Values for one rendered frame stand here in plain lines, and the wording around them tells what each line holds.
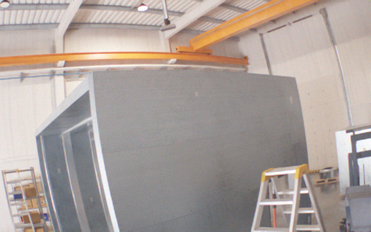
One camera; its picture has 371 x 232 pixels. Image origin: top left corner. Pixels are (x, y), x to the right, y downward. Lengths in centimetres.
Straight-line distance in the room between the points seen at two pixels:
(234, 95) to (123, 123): 111
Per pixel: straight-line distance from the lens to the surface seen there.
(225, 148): 255
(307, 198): 380
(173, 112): 225
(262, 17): 1106
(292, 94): 361
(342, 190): 918
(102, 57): 1126
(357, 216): 248
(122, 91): 207
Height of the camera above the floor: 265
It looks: 4 degrees up
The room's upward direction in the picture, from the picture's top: 9 degrees counter-clockwise
